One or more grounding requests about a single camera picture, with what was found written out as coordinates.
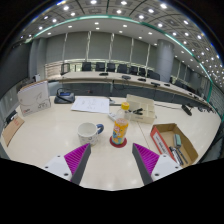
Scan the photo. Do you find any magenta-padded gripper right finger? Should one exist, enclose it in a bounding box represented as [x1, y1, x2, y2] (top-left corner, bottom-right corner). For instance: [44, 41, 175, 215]
[131, 142, 183, 186]

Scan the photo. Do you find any black desk microphone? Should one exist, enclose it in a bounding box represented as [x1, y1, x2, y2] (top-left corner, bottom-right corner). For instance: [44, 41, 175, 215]
[181, 104, 193, 117]

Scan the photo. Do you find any white remote control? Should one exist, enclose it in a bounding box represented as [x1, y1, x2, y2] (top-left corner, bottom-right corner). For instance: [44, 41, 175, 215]
[107, 111, 118, 122]

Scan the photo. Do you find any black marker pen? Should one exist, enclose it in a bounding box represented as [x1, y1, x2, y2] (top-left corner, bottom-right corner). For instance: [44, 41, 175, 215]
[171, 146, 185, 166]
[176, 147, 190, 164]
[168, 146, 180, 167]

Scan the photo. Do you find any white printed paper sheet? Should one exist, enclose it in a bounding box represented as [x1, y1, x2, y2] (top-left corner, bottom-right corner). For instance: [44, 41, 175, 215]
[70, 95, 111, 115]

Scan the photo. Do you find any brown cardboard piece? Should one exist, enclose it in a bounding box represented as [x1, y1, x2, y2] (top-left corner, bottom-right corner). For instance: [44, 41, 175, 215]
[1, 115, 26, 148]

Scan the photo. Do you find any row of black office chairs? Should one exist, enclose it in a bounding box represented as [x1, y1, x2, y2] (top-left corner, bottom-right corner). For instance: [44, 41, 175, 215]
[81, 61, 188, 88]

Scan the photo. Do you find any open brown cardboard box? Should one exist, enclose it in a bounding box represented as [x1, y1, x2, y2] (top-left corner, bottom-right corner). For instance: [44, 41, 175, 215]
[149, 122, 199, 168]

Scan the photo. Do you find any red and white flat package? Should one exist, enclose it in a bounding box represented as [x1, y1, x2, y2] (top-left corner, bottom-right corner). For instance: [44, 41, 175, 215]
[149, 125, 170, 156]

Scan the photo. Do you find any flat round red coaster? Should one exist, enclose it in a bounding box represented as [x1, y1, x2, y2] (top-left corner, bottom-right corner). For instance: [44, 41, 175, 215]
[109, 135, 128, 149]

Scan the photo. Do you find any group of round ceiling lights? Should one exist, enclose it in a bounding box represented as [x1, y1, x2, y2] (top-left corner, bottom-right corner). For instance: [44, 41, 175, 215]
[23, 0, 224, 78]

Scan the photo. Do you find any grey-green whiteboard eraser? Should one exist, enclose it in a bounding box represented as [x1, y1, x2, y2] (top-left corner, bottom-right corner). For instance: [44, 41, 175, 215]
[173, 133, 183, 149]

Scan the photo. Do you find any white mug with blue handle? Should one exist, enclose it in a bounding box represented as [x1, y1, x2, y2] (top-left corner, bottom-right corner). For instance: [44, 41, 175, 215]
[77, 122, 105, 146]

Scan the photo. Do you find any black desk telephone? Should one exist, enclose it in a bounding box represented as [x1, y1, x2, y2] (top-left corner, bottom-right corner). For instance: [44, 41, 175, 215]
[53, 87, 76, 105]

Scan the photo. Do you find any long curved conference desk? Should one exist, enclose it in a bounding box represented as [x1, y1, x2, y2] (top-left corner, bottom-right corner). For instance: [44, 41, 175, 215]
[46, 71, 214, 109]

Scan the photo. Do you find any yellow-capped clear drink bottle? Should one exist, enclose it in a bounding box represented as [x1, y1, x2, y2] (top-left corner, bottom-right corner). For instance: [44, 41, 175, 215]
[111, 101, 131, 146]

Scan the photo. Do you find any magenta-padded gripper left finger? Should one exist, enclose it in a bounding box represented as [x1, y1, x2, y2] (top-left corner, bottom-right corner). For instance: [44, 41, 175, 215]
[42, 143, 92, 186]

